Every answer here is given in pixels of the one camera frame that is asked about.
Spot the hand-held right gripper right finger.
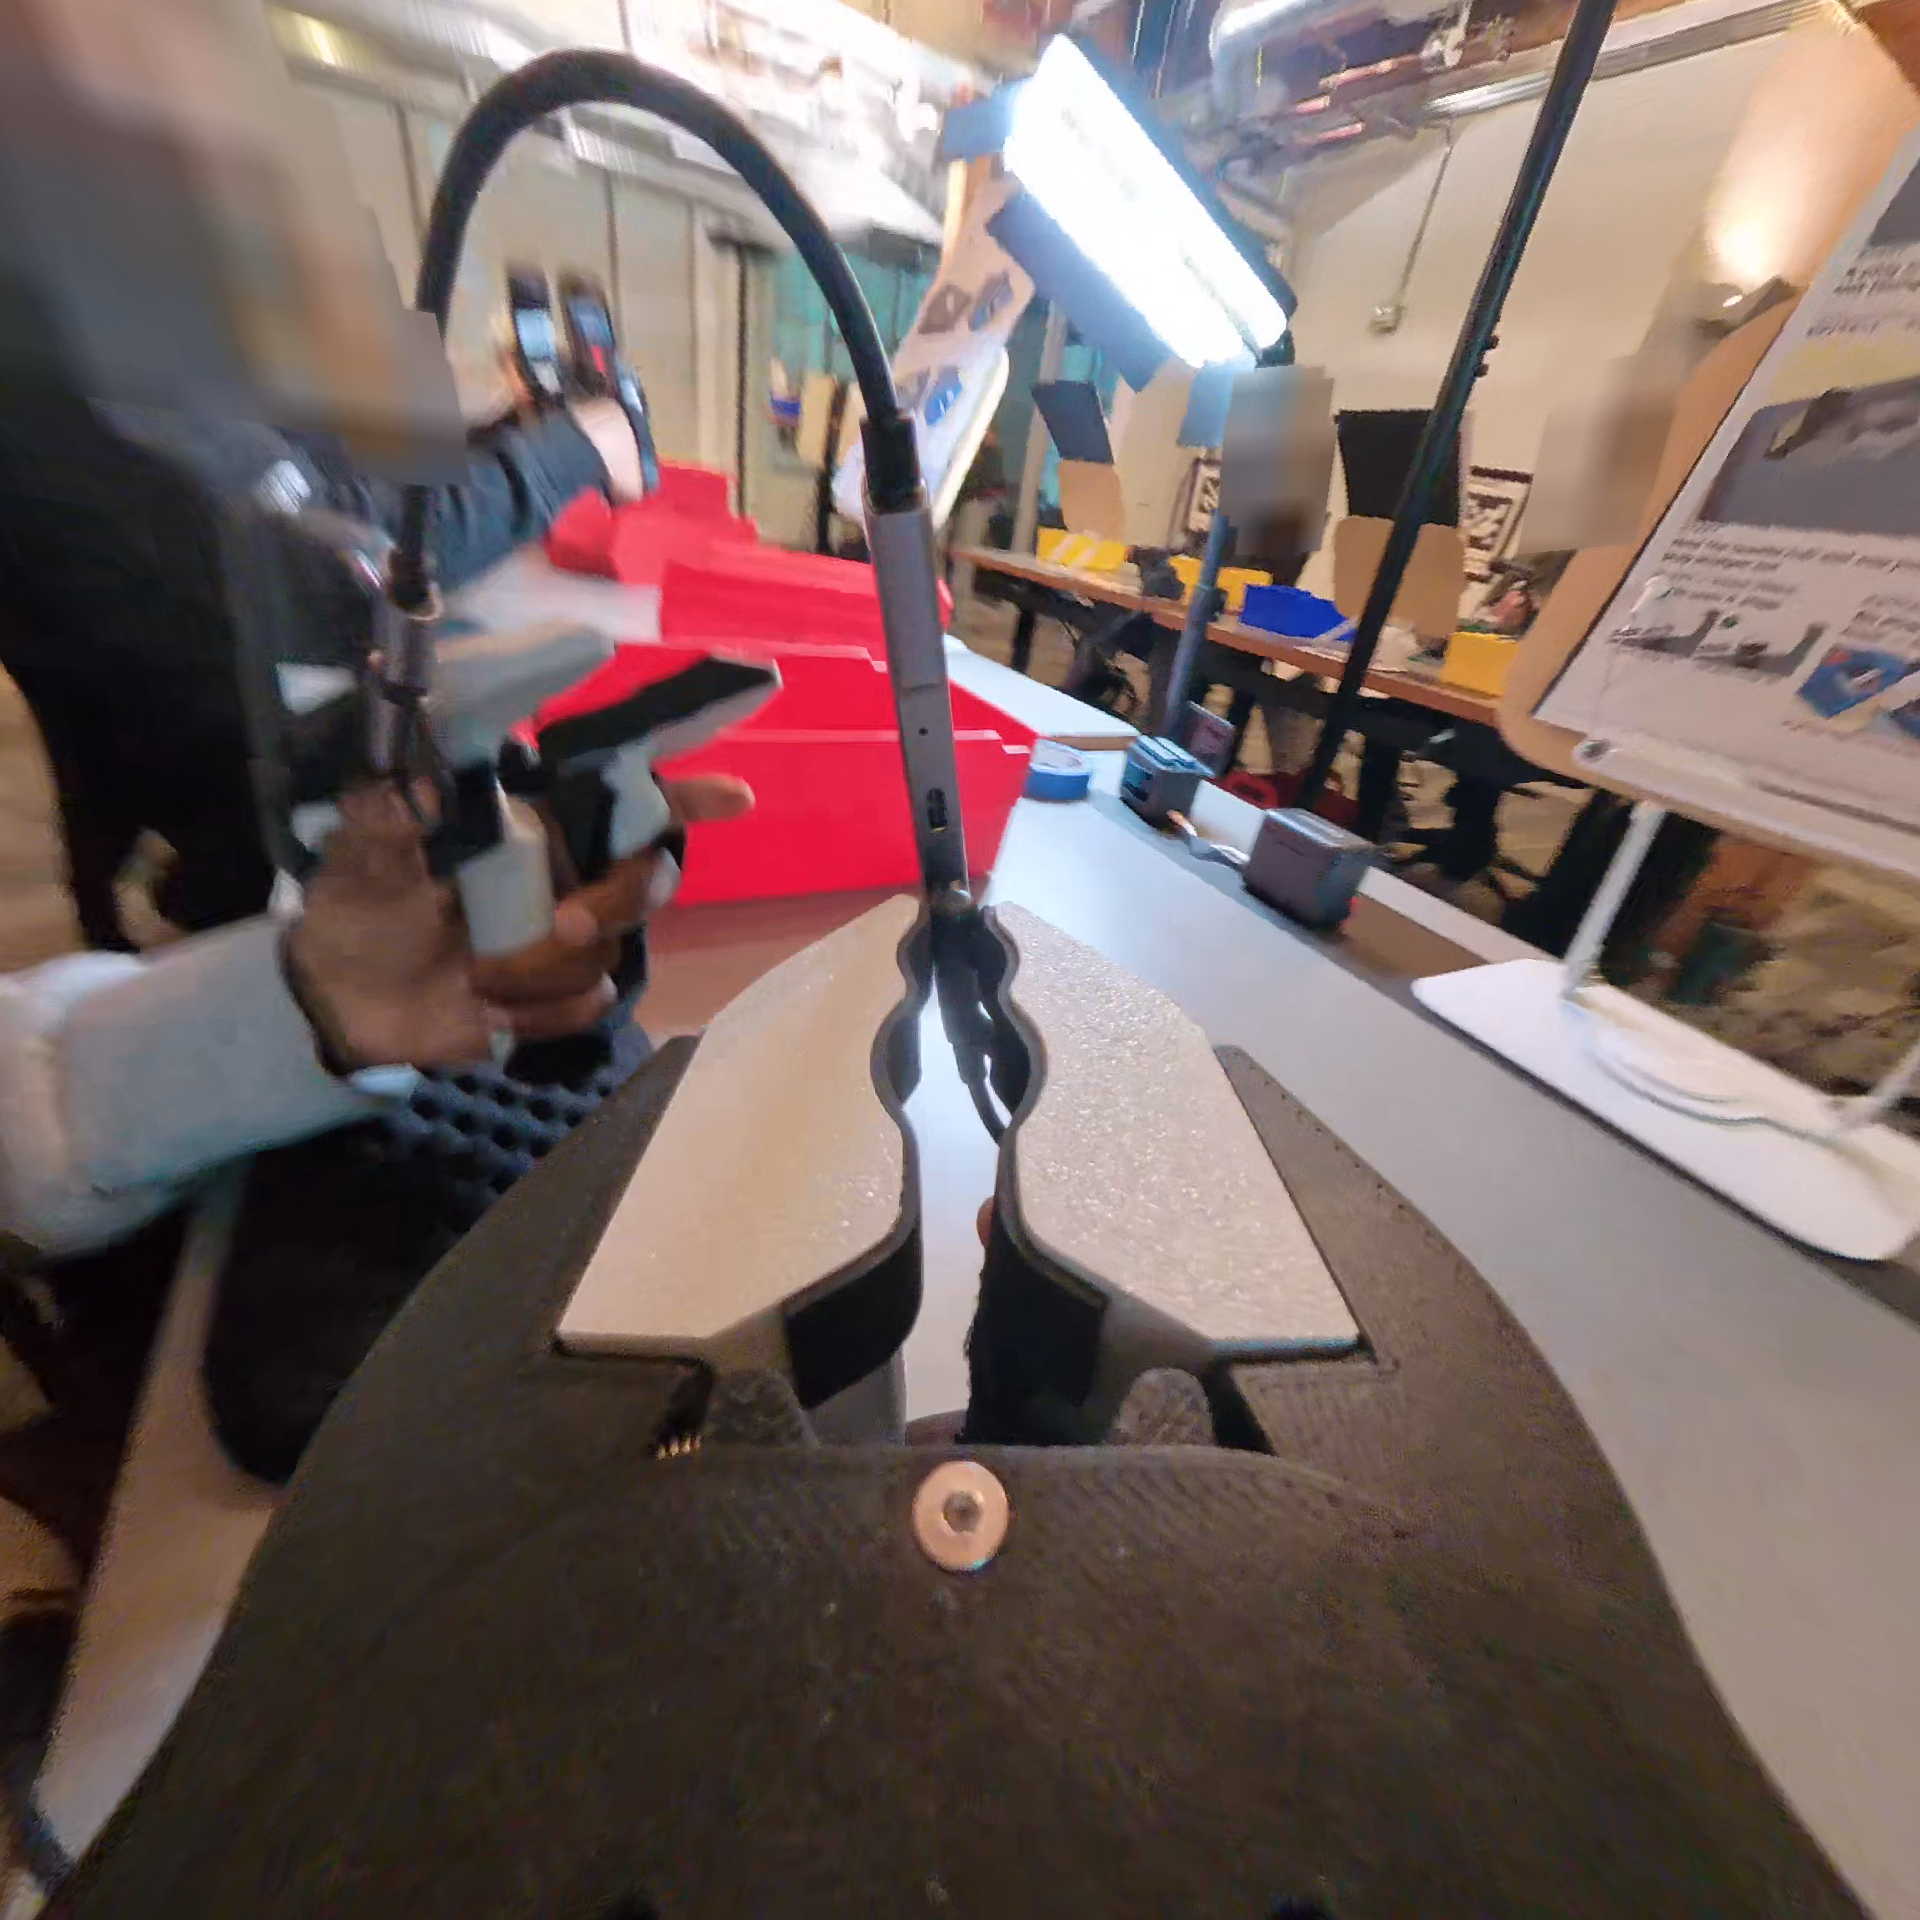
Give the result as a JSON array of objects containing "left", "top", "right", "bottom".
[{"left": 965, "top": 901, "right": 1367, "bottom": 1446}]

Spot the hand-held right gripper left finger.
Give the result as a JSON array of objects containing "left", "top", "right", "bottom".
[{"left": 555, "top": 895, "right": 924, "bottom": 1412}]

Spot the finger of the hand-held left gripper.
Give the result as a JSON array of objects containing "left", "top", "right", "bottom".
[
  {"left": 434, "top": 618, "right": 620, "bottom": 757},
  {"left": 532, "top": 655, "right": 786, "bottom": 770}
]

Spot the small adapter dongle with cable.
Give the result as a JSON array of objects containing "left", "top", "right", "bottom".
[{"left": 374, "top": 577, "right": 450, "bottom": 788}]

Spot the black usb-c cable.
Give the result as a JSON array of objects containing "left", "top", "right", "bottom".
[{"left": 922, "top": 881, "right": 1017, "bottom": 1151}]

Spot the black hub cable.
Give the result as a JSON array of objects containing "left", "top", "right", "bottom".
[{"left": 393, "top": 50, "right": 925, "bottom": 602}]

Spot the person's left forearm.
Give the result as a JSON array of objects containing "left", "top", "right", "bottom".
[{"left": 0, "top": 914, "right": 378, "bottom": 1254}]

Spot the person's left hand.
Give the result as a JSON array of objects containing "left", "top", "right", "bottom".
[{"left": 286, "top": 758, "right": 757, "bottom": 1081}]

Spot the red plastic bin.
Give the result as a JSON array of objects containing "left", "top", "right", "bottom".
[
  {"left": 535, "top": 638, "right": 991, "bottom": 739},
  {"left": 645, "top": 725, "right": 1042, "bottom": 911},
  {"left": 544, "top": 458, "right": 956, "bottom": 650}
]

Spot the grey charger box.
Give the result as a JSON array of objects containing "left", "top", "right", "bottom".
[{"left": 1245, "top": 808, "right": 1383, "bottom": 929}]

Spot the dark foam pad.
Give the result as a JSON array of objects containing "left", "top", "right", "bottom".
[{"left": 198, "top": 1006, "right": 668, "bottom": 1490}]

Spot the small blue-grey device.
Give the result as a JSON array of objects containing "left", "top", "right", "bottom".
[{"left": 1120, "top": 733, "right": 1217, "bottom": 826}]

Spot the white poster stand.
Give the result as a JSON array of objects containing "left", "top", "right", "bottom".
[{"left": 1409, "top": 735, "right": 1920, "bottom": 1265}]

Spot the wooden workbench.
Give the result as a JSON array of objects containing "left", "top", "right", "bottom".
[{"left": 948, "top": 543, "right": 1521, "bottom": 722}]

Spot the blue storage bin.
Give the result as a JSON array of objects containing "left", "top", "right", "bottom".
[{"left": 1242, "top": 581, "right": 1358, "bottom": 648}]

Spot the led light panel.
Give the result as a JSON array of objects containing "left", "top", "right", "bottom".
[{"left": 938, "top": 32, "right": 1302, "bottom": 394}]

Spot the wooden backing board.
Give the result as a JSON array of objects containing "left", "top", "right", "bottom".
[{"left": 1497, "top": 285, "right": 1823, "bottom": 745}]

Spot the black light stand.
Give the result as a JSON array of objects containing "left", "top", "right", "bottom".
[{"left": 1335, "top": 0, "right": 1624, "bottom": 725}]

